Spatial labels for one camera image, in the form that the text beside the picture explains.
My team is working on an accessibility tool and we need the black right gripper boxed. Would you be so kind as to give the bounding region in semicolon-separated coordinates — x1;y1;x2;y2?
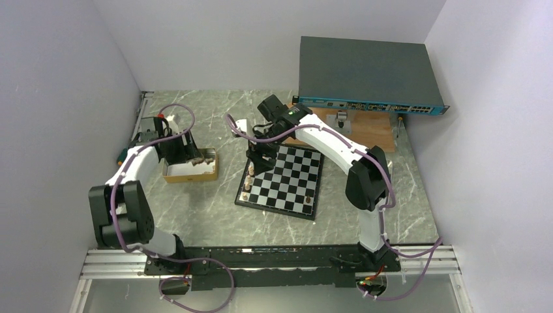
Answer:
247;126;290;175

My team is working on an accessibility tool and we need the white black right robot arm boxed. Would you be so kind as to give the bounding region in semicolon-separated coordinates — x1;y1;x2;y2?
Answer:
241;95;392;271

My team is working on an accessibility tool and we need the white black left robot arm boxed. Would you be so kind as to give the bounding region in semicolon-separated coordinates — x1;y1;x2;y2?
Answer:
88;113;217;274

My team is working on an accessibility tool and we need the wooden board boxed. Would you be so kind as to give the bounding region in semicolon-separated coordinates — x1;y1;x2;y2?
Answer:
285;102;396;153

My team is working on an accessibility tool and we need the gold metal tin tray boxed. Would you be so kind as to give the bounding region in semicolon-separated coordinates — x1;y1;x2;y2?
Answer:
162;148;218;183

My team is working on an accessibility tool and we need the black and white chessboard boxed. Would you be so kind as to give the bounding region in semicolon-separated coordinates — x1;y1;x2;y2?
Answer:
234;145;325;220

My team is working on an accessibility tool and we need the green orange screwdriver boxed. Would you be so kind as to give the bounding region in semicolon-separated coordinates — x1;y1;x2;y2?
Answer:
116;148;128;166

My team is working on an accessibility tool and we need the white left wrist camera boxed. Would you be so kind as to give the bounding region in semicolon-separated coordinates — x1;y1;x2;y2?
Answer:
157;113;181;134

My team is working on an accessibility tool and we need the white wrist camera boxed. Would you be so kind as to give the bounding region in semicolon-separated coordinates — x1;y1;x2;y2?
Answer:
157;113;181;134
233;119;248;138

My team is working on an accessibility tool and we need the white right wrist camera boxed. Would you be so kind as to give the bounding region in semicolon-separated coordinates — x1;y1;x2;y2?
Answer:
233;119;248;138

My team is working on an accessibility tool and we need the metal bracket with knob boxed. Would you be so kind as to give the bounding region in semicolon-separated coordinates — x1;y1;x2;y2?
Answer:
326;110;352;135

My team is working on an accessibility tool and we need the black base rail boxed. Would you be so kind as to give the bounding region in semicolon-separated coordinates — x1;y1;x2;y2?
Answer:
144;244;401;291

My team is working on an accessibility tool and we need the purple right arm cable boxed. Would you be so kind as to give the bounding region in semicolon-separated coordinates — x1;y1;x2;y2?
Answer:
225;113;443;302

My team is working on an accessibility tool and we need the blue grey network switch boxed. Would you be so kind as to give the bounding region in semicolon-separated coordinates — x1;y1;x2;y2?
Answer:
295;36;448;116

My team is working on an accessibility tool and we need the aluminium frame rail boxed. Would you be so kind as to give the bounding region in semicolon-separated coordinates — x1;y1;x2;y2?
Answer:
70;91;156;312

